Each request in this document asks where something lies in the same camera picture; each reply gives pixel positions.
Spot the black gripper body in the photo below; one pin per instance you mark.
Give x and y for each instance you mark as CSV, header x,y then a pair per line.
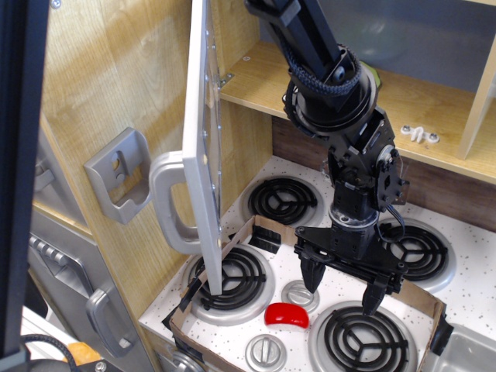
x,y
352,246

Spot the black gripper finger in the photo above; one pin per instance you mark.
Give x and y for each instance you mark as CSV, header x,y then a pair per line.
x,y
374,294
312,273

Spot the grey toy microwave door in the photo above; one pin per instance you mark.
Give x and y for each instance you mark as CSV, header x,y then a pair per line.
x,y
199,163

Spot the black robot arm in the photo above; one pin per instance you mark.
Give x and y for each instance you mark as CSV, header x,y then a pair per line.
x,y
332,97

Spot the grey centre stove knob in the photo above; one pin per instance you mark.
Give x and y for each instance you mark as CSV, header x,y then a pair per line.
x,y
295,293

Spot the grey stove knob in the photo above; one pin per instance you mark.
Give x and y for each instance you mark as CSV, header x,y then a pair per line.
x,y
265,353
295,293

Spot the red toy food piece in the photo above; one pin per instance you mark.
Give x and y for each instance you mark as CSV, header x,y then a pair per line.
x,y
282,313

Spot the front right stove burner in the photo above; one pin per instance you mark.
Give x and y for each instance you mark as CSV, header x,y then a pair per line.
x,y
342,338

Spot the stove burner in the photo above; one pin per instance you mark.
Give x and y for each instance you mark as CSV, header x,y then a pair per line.
x,y
429,255
248,286
342,338
285,199

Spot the back right stove burner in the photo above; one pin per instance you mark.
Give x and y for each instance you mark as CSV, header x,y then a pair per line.
x,y
429,255

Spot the front left stove burner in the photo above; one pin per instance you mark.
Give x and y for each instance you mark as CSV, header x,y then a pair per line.
x,y
248,286

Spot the back left stove burner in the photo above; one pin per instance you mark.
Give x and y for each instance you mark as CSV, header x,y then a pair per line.
x,y
285,199

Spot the grey front stove knob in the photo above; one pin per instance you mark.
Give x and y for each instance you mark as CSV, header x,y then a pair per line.
x,y
265,353

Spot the steel toy sink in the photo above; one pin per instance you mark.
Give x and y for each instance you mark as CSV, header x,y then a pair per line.
x,y
457,348

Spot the white plastic door latch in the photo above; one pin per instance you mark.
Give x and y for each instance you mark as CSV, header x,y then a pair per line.
x,y
418,134

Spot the grey oven knob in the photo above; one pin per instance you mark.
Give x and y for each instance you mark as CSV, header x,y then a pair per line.
x,y
184,363

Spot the brown cardboard tray border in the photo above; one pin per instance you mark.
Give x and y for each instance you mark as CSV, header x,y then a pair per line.
x,y
222,348

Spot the green toy plate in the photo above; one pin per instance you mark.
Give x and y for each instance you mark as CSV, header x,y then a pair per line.
x,y
375,74

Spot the grey ice dispenser panel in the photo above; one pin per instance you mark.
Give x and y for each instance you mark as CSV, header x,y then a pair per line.
x,y
64,268

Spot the lower grey fridge handle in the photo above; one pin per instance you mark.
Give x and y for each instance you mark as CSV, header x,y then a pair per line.
x,y
95,311

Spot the grey wall phone holder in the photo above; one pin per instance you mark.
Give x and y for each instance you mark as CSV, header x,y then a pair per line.
x,y
112,165

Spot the black aluminium frame post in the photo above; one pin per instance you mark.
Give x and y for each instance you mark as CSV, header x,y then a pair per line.
x,y
23,43

